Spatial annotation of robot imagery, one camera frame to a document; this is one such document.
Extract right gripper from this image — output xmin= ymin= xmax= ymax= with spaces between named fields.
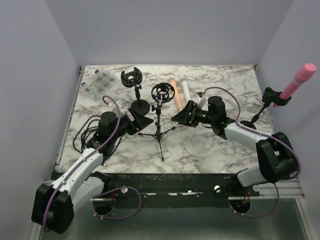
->
xmin=172 ymin=99 xmax=216 ymax=128

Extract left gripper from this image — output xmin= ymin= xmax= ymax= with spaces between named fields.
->
xmin=110 ymin=107 xmax=154 ymax=142

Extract silver white microphone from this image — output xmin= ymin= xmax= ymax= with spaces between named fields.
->
xmin=180 ymin=78 xmax=191 ymax=103

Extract black tripod shock mount stand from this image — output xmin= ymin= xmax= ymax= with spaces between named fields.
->
xmin=138 ymin=82 xmax=176 ymax=162

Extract beige microphone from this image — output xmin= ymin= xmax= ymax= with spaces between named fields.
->
xmin=168 ymin=77 xmax=184 ymax=112

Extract black shock mount desk stand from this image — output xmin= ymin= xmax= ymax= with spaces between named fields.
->
xmin=120 ymin=67 xmax=150 ymax=116

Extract black clip round base stand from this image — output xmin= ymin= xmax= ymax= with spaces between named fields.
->
xmin=240 ymin=87 xmax=292 ymax=130

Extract pink microphone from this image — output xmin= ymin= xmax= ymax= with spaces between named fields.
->
xmin=279 ymin=63 xmax=317 ymax=101

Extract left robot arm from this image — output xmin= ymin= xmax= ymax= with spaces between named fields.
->
xmin=31 ymin=108 xmax=154 ymax=234

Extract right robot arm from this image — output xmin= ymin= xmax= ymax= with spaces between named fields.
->
xmin=171 ymin=96 xmax=299 ymax=196

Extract clear plastic parts box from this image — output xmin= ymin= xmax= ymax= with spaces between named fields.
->
xmin=80 ymin=68 xmax=118 ymax=101

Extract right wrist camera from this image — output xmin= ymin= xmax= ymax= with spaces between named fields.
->
xmin=197 ymin=91 xmax=207 ymax=109

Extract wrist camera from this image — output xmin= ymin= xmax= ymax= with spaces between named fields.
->
xmin=197 ymin=91 xmax=207 ymax=109
xmin=111 ymin=98 xmax=127 ymax=117

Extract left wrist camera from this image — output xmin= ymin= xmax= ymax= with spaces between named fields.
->
xmin=111 ymin=98 xmax=127 ymax=117

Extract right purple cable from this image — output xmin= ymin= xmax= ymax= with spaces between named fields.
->
xmin=199 ymin=86 xmax=301 ymax=218

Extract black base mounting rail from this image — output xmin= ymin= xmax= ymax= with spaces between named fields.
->
xmin=90 ymin=171 xmax=260 ymax=212

